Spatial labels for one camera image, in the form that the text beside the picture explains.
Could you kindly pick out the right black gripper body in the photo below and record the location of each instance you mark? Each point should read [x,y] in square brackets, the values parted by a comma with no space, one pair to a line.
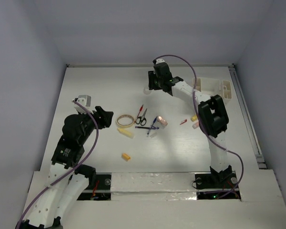
[159,81]

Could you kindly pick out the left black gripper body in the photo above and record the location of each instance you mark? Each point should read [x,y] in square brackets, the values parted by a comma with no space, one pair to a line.
[101,121]

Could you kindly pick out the clear tape roll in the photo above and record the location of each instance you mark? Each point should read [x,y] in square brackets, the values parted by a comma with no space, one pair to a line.
[147,91]

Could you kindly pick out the beige masking tape roll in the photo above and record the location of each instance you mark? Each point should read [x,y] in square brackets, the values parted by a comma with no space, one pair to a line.
[125,121]

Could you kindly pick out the blue gel pen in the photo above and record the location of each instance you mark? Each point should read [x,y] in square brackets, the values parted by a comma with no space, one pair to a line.
[153,123]

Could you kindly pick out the black handled scissors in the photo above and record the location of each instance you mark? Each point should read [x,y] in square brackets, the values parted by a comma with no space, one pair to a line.
[141,120]

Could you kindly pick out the white perforated organizer basket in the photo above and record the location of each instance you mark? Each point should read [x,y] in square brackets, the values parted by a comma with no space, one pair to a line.
[212,87]

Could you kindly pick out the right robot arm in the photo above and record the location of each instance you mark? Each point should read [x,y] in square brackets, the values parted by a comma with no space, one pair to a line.
[212,119]

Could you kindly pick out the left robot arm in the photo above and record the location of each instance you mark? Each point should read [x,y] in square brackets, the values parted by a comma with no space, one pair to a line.
[68,176]

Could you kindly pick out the yellow highlighter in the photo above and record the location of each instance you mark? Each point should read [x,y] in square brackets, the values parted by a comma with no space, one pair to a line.
[126,133]

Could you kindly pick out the pink mini stapler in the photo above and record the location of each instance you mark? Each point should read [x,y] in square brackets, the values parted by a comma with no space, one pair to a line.
[161,123]

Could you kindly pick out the orange highlighter cap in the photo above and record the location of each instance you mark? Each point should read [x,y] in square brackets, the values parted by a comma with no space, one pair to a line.
[125,157]

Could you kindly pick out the yellow highlighter cap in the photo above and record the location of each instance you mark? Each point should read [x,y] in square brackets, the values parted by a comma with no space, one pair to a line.
[194,118]

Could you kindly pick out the pink highlighter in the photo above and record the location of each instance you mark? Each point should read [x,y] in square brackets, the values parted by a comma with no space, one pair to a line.
[195,125]

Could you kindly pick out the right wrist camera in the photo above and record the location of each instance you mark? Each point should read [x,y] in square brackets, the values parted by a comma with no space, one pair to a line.
[158,60]

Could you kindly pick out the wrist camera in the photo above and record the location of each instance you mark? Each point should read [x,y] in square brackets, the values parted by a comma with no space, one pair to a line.
[158,60]
[84,101]

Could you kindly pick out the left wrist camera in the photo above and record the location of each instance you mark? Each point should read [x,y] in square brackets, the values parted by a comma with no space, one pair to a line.
[84,101]

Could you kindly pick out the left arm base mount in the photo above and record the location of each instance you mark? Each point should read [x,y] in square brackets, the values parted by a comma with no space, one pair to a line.
[100,190]

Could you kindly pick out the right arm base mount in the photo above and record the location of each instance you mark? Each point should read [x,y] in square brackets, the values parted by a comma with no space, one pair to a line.
[207,189]

